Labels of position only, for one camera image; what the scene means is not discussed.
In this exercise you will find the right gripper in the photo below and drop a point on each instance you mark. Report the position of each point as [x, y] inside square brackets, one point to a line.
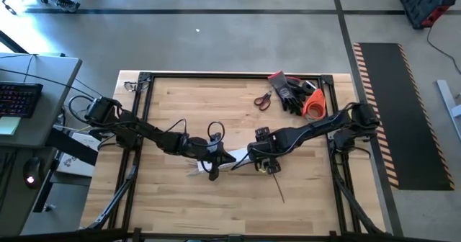
[263, 151]

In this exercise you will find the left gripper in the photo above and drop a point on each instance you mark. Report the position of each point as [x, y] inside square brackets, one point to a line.
[205, 150]

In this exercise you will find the white duct cover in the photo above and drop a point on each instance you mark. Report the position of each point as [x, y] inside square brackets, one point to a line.
[234, 155]

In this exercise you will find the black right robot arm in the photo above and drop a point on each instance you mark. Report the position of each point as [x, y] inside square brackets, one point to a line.
[309, 132]

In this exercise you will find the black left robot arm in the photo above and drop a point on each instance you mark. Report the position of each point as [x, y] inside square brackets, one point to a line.
[151, 135]

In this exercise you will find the black work glove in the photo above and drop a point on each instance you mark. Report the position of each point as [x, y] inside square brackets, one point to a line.
[294, 80]
[284, 90]

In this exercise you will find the orange tape dispenser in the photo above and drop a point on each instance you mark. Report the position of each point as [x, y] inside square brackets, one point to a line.
[317, 98]

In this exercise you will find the black tape roll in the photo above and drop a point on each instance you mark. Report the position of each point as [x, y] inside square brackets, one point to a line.
[307, 88]

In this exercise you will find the white cardboard box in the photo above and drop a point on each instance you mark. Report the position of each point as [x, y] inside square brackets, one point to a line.
[73, 164]

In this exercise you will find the black desk crossbar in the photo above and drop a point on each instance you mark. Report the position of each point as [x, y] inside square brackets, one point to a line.
[72, 146]

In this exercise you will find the black mat with orange stripes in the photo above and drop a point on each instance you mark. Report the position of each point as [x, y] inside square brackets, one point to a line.
[421, 72]

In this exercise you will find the grey desk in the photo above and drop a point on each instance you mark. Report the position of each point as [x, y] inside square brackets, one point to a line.
[54, 76]

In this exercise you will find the black computer mouse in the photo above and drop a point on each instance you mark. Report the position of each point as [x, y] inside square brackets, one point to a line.
[32, 170]

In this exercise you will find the black backlit keyboard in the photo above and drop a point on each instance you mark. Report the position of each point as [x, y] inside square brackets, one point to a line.
[18, 99]

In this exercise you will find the pale green note pad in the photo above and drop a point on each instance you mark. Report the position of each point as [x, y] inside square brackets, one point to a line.
[9, 125]

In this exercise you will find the black and red tool box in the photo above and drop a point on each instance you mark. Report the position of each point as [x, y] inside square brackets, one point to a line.
[421, 0]

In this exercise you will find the black metal bar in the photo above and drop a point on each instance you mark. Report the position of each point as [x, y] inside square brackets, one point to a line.
[12, 43]

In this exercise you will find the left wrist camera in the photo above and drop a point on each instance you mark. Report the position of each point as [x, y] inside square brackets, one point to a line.
[215, 141]

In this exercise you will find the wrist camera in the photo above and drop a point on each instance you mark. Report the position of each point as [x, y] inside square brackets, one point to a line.
[263, 134]
[215, 141]

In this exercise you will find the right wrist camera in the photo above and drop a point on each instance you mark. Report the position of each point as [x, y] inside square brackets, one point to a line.
[263, 134]

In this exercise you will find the black aluminium extrusion frame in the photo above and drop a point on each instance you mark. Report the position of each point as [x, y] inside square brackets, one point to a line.
[216, 75]

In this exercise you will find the grey metal rail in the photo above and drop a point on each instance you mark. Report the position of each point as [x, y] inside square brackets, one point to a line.
[446, 98]

